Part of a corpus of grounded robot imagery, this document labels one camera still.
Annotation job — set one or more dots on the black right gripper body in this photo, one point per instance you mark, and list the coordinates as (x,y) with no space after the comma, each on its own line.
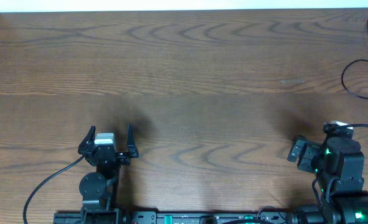
(309,156)

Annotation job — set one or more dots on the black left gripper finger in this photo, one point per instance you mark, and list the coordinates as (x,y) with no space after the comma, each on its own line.
(130,144)
(87,141)

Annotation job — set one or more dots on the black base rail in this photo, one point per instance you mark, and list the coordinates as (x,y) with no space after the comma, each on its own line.
(151,217)

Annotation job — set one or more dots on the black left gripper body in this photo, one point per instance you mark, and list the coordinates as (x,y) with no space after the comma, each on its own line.
(106,152)

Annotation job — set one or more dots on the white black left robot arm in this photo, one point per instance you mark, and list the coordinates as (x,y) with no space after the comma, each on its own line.
(99,188)

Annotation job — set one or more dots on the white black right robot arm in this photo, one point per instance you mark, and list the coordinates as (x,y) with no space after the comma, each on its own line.
(337,165)

